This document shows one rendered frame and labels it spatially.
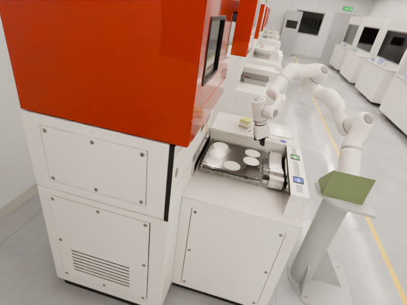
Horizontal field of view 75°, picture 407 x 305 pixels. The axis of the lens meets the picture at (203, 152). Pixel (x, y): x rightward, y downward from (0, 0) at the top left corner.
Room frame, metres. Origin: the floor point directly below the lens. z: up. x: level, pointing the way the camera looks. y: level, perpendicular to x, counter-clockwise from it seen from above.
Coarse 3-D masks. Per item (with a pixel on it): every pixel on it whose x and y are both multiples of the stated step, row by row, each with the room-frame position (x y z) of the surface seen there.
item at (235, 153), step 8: (232, 144) 1.62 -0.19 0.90; (208, 152) 1.45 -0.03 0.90; (232, 152) 1.50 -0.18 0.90; (240, 152) 1.52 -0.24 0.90; (224, 160) 1.38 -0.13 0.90; (232, 160) 1.40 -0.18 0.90; (240, 160) 1.41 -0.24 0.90; (224, 168) 1.29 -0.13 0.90; (240, 168) 1.32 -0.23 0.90; (248, 168) 1.34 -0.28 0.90; (256, 168) 1.35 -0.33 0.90; (256, 176) 1.26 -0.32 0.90
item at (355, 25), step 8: (352, 16) 12.52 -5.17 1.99; (352, 24) 12.06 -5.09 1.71; (360, 24) 11.03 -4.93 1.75; (352, 32) 11.65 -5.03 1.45; (360, 32) 11.00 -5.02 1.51; (344, 40) 12.47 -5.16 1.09; (352, 40) 11.25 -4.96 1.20; (336, 48) 12.36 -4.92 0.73; (344, 48) 11.10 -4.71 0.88; (336, 56) 11.88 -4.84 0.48; (344, 56) 11.12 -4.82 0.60; (336, 64) 11.42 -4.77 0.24
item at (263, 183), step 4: (200, 168) 1.35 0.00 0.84; (204, 168) 1.34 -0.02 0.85; (208, 168) 1.35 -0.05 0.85; (208, 172) 1.34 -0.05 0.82; (212, 172) 1.34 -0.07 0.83; (216, 172) 1.33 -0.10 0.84; (220, 172) 1.33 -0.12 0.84; (224, 172) 1.33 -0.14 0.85; (224, 176) 1.32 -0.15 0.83; (228, 176) 1.32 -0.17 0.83; (232, 176) 1.32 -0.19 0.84; (236, 176) 1.31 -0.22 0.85; (240, 176) 1.31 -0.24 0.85; (240, 180) 1.31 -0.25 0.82; (244, 180) 1.30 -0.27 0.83; (248, 180) 1.30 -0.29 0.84; (252, 180) 1.30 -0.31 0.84; (256, 180) 1.30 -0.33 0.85; (256, 184) 1.29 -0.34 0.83; (260, 184) 1.29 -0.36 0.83; (264, 184) 1.29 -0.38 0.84; (272, 188) 1.28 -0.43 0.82
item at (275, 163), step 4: (272, 156) 1.57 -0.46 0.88; (272, 160) 1.51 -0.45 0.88; (276, 160) 1.52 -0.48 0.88; (280, 160) 1.53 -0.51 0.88; (268, 164) 1.50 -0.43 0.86; (272, 164) 1.46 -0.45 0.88; (276, 164) 1.47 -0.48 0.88; (280, 164) 1.48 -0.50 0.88; (268, 168) 1.44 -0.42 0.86; (276, 168) 1.42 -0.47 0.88; (280, 168) 1.43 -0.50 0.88; (268, 172) 1.38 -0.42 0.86; (268, 184) 1.25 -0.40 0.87; (272, 184) 1.24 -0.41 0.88; (276, 184) 1.25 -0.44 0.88; (276, 188) 1.24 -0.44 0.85; (280, 188) 1.24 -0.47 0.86
